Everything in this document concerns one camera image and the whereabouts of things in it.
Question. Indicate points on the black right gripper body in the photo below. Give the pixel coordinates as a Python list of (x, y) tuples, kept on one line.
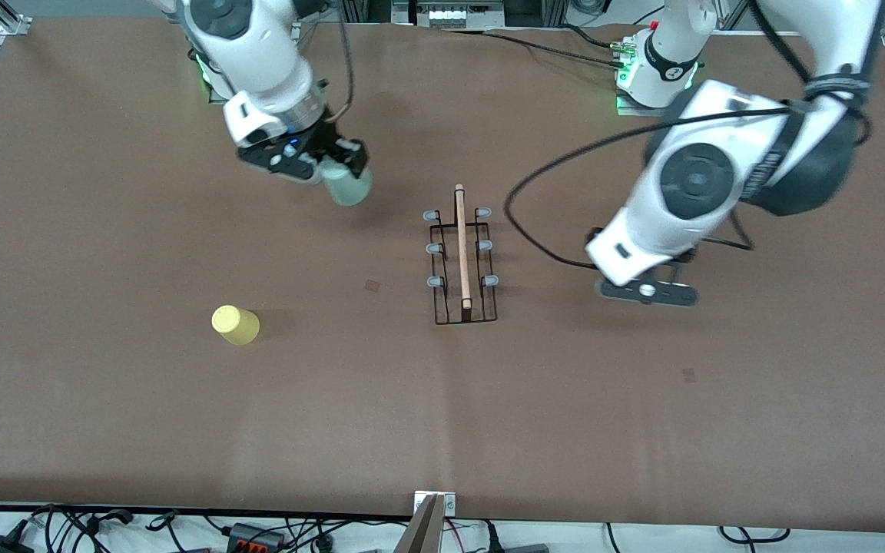
[(326, 138)]

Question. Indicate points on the mint green plastic cup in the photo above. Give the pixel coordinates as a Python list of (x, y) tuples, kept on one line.
[(349, 190)]

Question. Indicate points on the yellow plastic cup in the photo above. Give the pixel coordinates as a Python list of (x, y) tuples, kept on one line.
[(239, 329)]

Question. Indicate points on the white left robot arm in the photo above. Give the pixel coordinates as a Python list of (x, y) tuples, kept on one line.
[(642, 238)]

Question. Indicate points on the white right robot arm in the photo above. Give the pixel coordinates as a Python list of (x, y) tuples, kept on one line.
[(258, 46)]

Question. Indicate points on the white power strip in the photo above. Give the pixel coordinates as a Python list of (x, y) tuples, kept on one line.
[(446, 15)]

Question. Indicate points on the brown table mat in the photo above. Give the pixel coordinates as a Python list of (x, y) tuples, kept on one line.
[(181, 422)]

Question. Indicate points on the black orange connector box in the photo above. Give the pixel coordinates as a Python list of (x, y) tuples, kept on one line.
[(254, 538)]

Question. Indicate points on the black power adapter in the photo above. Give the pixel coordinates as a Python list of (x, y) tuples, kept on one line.
[(1, 545)]

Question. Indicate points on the aluminium right arm base plate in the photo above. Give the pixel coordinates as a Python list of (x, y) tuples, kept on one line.
[(213, 96)]

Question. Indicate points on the aluminium left arm base plate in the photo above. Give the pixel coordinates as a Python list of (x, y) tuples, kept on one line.
[(642, 112)]

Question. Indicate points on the small aluminium edge bracket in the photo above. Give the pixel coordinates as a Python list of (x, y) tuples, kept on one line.
[(446, 503)]

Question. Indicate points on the grey camera mount pole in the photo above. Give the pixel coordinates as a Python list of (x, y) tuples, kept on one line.
[(421, 534)]

